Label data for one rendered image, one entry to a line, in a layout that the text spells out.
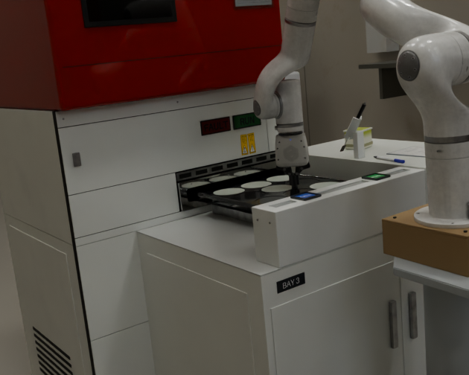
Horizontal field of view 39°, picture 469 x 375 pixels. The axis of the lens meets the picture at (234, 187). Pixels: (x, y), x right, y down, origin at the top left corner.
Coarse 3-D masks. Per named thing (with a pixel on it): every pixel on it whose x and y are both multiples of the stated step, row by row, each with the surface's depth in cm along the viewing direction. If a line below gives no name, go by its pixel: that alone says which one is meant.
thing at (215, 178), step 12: (240, 168) 225; (252, 168) 227; (264, 168) 231; (192, 180) 214; (204, 180) 216; (216, 180) 219; (180, 192) 211; (180, 204) 213; (192, 204) 215; (204, 204) 217
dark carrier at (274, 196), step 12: (264, 180) 222; (288, 180) 218; (300, 180) 217; (312, 180) 215; (324, 180) 213; (204, 192) 213; (252, 192) 206; (264, 192) 204; (276, 192) 203; (288, 192) 202; (300, 192) 200
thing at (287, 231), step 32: (320, 192) 172; (352, 192) 170; (384, 192) 177; (416, 192) 185; (256, 224) 162; (288, 224) 158; (320, 224) 164; (352, 224) 171; (256, 256) 165; (288, 256) 159
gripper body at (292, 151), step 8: (280, 136) 206; (288, 136) 201; (296, 136) 201; (304, 136) 201; (280, 144) 202; (288, 144) 202; (296, 144) 201; (304, 144) 201; (280, 152) 203; (288, 152) 202; (296, 152) 202; (304, 152) 201; (280, 160) 203; (288, 160) 203; (296, 160) 202; (304, 160) 202
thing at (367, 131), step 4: (360, 128) 227; (364, 128) 226; (368, 128) 226; (364, 132) 224; (368, 132) 226; (364, 136) 224; (368, 136) 227; (348, 140) 227; (352, 140) 226; (364, 140) 224; (368, 140) 227; (348, 144) 227; (352, 144) 226; (364, 144) 224; (368, 144) 227; (348, 148) 227; (352, 148) 226; (364, 148) 225
